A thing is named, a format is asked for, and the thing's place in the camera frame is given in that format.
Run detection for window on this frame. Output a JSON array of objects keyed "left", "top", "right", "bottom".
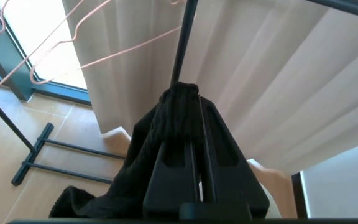
[{"left": 0, "top": 0, "right": 92, "bottom": 106}]

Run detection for beige curtain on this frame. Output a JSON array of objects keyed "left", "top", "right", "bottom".
[{"left": 61, "top": 0, "right": 358, "bottom": 175}]

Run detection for pink clothes hanger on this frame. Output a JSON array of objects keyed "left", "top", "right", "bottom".
[
  {"left": 29, "top": 0, "right": 186, "bottom": 85},
  {"left": 0, "top": 0, "right": 85, "bottom": 91}
]

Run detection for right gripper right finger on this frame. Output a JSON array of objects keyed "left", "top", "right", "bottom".
[{"left": 199, "top": 96, "right": 270, "bottom": 219}]

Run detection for black clothes rack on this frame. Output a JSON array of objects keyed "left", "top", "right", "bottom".
[{"left": 0, "top": 0, "right": 358, "bottom": 187}]

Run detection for black shorts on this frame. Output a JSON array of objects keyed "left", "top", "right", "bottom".
[{"left": 48, "top": 81, "right": 202, "bottom": 218}]

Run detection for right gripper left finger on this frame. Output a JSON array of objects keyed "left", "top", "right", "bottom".
[{"left": 142, "top": 138, "right": 201, "bottom": 219}]

